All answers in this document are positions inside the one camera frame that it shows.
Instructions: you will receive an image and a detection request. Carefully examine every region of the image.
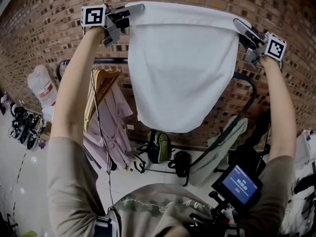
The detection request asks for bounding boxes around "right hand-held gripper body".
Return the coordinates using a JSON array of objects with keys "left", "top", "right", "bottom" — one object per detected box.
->
[{"left": 237, "top": 27, "right": 287, "bottom": 70}]

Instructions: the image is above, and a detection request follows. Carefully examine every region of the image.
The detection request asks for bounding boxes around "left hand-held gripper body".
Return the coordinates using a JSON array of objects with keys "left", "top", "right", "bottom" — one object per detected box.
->
[{"left": 80, "top": 3, "right": 131, "bottom": 48}]

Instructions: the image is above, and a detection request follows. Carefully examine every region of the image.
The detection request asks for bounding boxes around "black clothes rack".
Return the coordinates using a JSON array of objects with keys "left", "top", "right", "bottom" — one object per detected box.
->
[{"left": 55, "top": 57, "right": 257, "bottom": 188}]

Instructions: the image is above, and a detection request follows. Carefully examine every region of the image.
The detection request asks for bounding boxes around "white towel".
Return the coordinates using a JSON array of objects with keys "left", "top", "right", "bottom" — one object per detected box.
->
[{"left": 125, "top": 1, "right": 247, "bottom": 134}]

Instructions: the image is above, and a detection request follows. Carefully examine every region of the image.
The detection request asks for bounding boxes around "person's right forearm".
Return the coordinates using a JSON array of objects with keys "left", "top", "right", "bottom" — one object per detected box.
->
[{"left": 260, "top": 55, "right": 297, "bottom": 162}]

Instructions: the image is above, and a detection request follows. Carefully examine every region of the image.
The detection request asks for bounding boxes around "person's left forearm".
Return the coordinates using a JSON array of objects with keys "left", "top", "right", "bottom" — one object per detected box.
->
[{"left": 50, "top": 25, "right": 107, "bottom": 148}]

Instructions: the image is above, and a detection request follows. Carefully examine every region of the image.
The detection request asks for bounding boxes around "row of wooden hangers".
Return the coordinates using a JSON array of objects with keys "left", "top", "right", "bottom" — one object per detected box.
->
[{"left": 83, "top": 67, "right": 122, "bottom": 133}]

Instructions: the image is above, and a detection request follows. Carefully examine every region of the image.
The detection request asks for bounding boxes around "black office chair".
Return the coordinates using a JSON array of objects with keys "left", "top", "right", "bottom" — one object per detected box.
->
[{"left": 228, "top": 112, "right": 272, "bottom": 175}]

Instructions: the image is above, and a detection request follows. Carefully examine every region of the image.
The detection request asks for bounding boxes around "white storage box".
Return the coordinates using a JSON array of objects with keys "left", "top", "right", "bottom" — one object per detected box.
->
[{"left": 295, "top": 129, "right": 316, "bottom": 170}]

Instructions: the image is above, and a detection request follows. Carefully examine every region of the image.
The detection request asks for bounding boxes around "pink robe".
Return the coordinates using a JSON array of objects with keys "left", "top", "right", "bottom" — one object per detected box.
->
[{"left": 82, "top": 81, "right": 134, "bottom": 171}]

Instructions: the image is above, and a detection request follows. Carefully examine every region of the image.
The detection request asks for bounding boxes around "cardboard box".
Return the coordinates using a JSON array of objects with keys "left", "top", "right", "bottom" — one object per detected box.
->
[{"left": 39, "top": 121, "right": 53, "bottom": 143}]

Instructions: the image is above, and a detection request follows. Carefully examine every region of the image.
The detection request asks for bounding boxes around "pale green garment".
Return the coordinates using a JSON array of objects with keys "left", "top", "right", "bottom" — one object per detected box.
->
[{"left": 190, "top": 116, "right": 249, "bottom": 187}]

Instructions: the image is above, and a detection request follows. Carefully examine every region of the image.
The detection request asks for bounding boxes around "pile of dark shoes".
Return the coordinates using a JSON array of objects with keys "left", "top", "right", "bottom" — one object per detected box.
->
[{"left": 7, "top": 102, "right": 46, "bottom": 151}]

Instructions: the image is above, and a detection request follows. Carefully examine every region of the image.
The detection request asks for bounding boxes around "black floor equipment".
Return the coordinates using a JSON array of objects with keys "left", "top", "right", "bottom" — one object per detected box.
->
[{"left": 292, "top": 174, "right": 316, "bottom": 222}]

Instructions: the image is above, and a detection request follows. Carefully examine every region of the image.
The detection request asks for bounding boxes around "black green backpack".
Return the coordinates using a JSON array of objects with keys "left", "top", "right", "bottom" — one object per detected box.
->
[{"left": 137, "top": 129, "right": 175, "bottom": 164}]

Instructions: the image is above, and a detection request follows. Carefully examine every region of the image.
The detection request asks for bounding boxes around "black screen device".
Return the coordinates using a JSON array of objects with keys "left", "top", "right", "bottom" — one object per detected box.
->
[{"left": 211, "top": 160, "right": 264, "bottom": 211}]

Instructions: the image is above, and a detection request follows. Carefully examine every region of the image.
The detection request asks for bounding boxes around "black bag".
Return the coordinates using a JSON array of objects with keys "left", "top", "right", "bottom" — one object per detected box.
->
[{"left": 167, "top": 151, "right": 192, "bottom": 179}]

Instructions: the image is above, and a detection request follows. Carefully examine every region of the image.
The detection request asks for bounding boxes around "white black sneaker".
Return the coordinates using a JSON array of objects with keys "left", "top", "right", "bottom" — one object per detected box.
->
[{"left": 128, "top": 153, "right": 147, "bottom": 174}]

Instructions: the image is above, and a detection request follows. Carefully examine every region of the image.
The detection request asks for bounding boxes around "person's beige t-shirt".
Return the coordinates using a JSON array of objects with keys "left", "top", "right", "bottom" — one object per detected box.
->
[{"left": 46, "top": 137, "right": 297, "bottom": 237}]

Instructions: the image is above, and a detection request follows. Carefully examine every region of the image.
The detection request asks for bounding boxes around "thin black cable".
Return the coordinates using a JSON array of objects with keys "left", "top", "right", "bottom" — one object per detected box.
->
[{"left": 90, "top": 68, "right": 116, "bottom": 208}]

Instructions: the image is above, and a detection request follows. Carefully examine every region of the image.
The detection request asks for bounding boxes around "black chest rig mount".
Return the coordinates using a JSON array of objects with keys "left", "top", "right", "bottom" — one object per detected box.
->
[{"left": 189, "top": 191, "right": 245, "bottom": 237}]

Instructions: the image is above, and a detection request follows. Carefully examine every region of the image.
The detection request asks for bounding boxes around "striped shoulder strap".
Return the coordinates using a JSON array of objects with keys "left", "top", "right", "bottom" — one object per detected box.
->
[{"left": 95, "top": 215, "right": 118, "bottom": 237}]

